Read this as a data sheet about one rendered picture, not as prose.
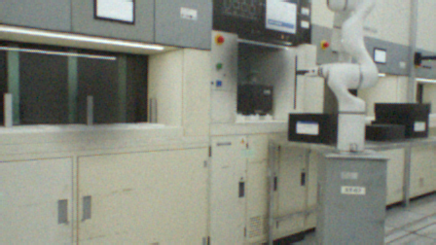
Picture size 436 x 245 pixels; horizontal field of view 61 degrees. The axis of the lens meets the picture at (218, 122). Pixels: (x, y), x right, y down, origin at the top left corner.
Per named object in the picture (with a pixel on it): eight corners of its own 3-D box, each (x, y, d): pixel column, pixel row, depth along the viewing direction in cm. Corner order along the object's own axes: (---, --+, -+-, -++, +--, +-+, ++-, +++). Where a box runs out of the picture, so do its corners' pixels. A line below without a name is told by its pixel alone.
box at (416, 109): (409, 139, 256) (411, 102, 255) (372, 135, 280) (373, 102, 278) (429, 137, 272) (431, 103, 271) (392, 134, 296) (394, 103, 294)
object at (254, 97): (249, 116, 255) (250, 70, 253) (231, 115, 271) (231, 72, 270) (273, 116, 270) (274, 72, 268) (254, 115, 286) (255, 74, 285)
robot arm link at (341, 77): (368, 114, 169) (370, 62, 168) (327, 113, 171) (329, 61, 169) (361, 114, 181) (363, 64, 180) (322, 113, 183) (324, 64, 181)
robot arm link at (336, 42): (345, 19, 212) (339, 69, 226) (329, 25, 202) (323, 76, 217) (359, 22, 206) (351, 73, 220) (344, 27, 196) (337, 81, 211)
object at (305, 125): (286, 140, 227) (287, 113, 226) (308, 138, 248) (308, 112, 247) (328, 144, 208) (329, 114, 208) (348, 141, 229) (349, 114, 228)
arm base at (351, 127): (377, 156, 166) (379, 115, 165) (333, 154, 168) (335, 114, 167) (365, 150, 185) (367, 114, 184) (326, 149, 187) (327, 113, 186)
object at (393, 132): (383, 142, 228) (384, 122, 227) (342, 138, 251) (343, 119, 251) (406, 140, 247) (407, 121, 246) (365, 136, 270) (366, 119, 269)
